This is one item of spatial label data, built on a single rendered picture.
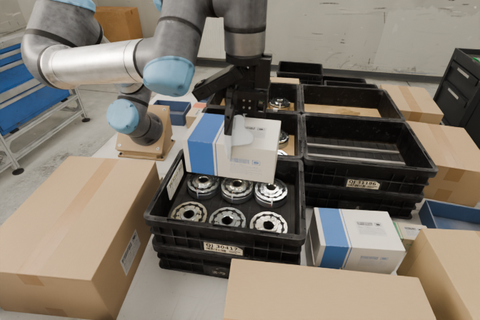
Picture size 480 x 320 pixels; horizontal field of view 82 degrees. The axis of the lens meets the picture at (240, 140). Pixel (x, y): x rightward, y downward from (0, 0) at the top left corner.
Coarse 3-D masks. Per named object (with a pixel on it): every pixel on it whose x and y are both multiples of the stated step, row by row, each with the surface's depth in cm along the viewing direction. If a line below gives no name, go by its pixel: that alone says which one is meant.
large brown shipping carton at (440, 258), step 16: (416, 240) 71; (432, 240) 66; (448, 240) 66; (464, 240) 66; (416, 256) 70; (432, 256) 64; (448, 256) 62; (464, 256) 62; (400, 272) 78; (416, 272) 70; (432, 272) 64; (448, 272) 59; (464, 272) 59; (432, 288) 64; (448, 288) 59; (464, 288) 57; (432, 304) 64; (448, 304) 59; (464, 304) 54
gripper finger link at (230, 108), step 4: (228, 100) 53; (228, 104) 53; (232, 104) 53; (228, 108) 53; (232, 108) 53; (228, 112) 53; (232, 112) 53; (224, 116) 53; (228, 116) 54; (232, 116) 54; (224, 120) 53; (228, 120) 53; (232, 120) 54; (224, 124) 54; (228, 124) 53; (232, 124) 54; (224, 128) 54; (228, 128) 54; (224, 132) 54; (228, 132) 54
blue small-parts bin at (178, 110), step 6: (156, 102) 156; (162, 102) 157; (168, 102) 156; (174, 102) 156; (180, 102) 155; (186, 102) 154; (174, 108) 158; (180, 108) 157; (186, 108) 148; (174, 114) 143; (180, 114) 142; (174, 120) 145; (180, 120) 144
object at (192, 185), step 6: (192, 174) 91; (198, 174) 91; (204, 174) 91; (192, 180) 89; (216, 180) 89; (192, 186) 86; (198, 186) 86; (204, 186) 86; (210, 186) 86; (216, 186) 87; (198, 192) 84; (204, 192) 84
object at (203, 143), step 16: (192, 128) 62; (208, 128) 62; (256, 128) 62; (272, 128) 62; (192, 144) 59; (208, 144) 58; (256, 144) 57; (272, 144) 57; (192, 160) 61; (208, 160) 60; (224, 160) 59; (240, 160) 58; (256, 160) 57; (272, 160) 57; (224, 176) 62; (240, 176) 61; (256, 176) 60; (272, 176) 59
